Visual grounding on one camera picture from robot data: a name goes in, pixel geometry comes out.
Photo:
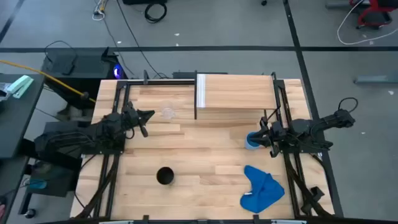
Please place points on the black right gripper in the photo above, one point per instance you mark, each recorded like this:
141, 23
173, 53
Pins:
278, 132

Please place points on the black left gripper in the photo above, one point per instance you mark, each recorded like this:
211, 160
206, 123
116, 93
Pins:
131, 114

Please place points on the clear plastic cup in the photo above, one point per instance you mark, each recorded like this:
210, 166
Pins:
168, 112

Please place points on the tall black cup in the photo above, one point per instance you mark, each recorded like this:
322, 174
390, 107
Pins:
164, 175

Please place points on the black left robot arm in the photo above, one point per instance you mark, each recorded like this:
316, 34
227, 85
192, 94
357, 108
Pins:
77, 140

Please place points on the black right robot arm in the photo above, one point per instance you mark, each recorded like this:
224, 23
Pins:
311, 127

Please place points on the wooden shelf with black legs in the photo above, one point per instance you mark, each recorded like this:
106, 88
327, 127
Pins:
236, 91

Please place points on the light blue cup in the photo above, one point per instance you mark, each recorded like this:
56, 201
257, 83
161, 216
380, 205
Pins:
250, 145

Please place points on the blue cloth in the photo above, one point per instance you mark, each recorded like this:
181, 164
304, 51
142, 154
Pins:
264, 193

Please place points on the black box behind table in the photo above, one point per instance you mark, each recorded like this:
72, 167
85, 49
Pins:
183, 75

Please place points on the black computer tower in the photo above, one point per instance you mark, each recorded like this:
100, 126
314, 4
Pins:
90, 67

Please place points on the black flat box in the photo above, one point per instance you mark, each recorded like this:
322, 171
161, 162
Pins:
60, 63

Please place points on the black equipment stand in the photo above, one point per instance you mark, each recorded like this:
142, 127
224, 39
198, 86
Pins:
53, 183

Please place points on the small blue object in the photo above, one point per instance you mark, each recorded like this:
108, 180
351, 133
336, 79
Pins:
38, 183

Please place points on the black desk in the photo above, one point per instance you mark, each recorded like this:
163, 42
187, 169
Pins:
18, 124

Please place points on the gray floor bar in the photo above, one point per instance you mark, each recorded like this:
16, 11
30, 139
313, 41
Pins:
376, 79

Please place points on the mint green stapler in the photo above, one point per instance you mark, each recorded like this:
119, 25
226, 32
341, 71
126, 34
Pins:
20, 86

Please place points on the black caster wheel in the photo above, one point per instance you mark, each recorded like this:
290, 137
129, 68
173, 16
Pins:
30, 213

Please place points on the red chair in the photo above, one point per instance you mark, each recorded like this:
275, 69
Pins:
371, 14

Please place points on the black metal table frame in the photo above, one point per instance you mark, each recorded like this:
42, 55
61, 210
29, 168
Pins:
155, 82

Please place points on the black bracket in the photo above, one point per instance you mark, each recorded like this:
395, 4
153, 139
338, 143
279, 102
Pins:
317, 193

